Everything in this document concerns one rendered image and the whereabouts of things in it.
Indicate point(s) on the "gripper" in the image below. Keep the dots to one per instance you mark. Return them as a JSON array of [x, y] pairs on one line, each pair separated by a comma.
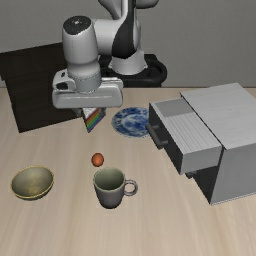
[[87, 96]]

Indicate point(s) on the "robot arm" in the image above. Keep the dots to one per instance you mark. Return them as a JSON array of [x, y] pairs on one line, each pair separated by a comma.
[[86, 40]]

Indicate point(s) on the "rainbow layered cake wedge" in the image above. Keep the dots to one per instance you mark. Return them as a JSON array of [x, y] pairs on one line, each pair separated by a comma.
[[92, 118]]

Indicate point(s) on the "blue and white plate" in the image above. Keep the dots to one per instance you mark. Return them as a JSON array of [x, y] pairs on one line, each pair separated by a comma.
[[131, 122]]

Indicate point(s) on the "small orange fruit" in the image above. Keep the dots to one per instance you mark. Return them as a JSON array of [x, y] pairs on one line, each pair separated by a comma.
[[97, 159]]

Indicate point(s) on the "grey-green mug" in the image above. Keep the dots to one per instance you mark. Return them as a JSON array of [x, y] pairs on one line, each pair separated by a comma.
[[111, 187]]

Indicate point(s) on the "olive bowl with yellow rim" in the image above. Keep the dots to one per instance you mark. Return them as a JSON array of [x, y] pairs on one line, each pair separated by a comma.
[[32, 182]]

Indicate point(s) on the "grey open drawer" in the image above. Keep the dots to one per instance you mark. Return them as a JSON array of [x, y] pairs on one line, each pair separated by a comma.
[[181, 136]]

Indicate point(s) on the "grey cabinet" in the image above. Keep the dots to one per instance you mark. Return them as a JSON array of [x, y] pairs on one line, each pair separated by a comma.
[[226, 133]]

